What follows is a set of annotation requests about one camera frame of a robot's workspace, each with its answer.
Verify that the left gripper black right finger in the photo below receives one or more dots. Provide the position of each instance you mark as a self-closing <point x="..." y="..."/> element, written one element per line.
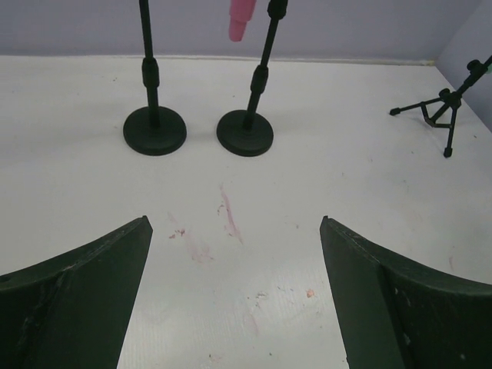
<point x="394" y="312"/>

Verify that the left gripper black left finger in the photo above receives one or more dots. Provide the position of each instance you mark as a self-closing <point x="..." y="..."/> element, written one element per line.
<point x="73" y="310"/>

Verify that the black mic stand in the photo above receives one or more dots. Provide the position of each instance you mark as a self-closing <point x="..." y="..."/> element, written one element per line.
<point x="245" y="132"/>
<point x="152" y="130"/>

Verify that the black tripod with round mount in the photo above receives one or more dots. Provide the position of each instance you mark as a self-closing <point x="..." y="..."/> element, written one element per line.
<point x="450" y="100"/>

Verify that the pink toy microphone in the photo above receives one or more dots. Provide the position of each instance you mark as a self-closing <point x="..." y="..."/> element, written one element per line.
<point x="241" y="12"/>

